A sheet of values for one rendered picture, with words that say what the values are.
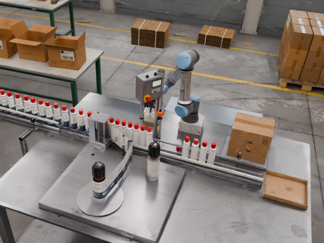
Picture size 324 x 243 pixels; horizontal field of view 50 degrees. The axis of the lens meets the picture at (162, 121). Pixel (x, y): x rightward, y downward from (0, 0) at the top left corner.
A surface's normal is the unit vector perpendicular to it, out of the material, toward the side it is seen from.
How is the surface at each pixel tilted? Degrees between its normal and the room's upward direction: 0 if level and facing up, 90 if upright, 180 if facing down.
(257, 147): 90
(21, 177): 0
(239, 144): 90
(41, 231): 0
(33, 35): 89
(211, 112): 0
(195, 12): 90
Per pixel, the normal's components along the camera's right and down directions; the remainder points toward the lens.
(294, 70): -0.20, 0.55
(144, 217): 0.06, -0.81
